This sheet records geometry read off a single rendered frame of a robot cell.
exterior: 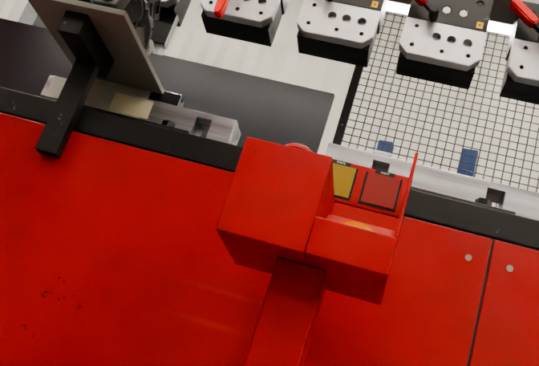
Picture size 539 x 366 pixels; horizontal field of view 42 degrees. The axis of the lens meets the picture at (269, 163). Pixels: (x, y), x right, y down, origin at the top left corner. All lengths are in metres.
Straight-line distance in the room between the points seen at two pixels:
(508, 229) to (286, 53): 5.56
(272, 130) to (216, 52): 4.98
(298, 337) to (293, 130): 1.11
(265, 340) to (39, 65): 1.47
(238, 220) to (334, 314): 0.31
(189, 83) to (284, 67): 4.55
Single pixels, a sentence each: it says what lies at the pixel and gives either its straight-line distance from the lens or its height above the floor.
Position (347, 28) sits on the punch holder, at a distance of 1.37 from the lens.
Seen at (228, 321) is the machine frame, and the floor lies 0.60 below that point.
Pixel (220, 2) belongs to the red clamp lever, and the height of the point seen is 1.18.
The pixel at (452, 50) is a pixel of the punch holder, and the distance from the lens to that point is 1.36.
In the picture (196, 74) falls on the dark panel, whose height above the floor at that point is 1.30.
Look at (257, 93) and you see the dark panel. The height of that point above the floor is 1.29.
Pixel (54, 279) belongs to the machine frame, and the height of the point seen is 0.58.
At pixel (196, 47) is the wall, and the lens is 6.94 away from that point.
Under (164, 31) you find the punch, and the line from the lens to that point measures 1.45.
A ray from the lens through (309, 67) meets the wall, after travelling 6.44.
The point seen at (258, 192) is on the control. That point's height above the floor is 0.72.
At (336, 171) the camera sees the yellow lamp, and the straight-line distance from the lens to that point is 0.98.
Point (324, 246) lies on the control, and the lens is 0.79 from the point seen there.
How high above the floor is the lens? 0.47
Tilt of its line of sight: 20 degrees up
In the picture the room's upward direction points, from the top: 18 degrees clockwise
